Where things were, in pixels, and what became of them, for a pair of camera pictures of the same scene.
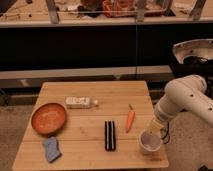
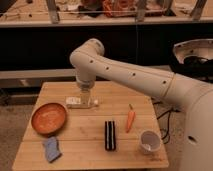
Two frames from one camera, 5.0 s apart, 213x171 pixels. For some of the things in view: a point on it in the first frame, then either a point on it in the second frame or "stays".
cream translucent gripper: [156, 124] -> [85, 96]
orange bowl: [49, 119] stays
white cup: [150, 141] stays
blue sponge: [52, 148] stays
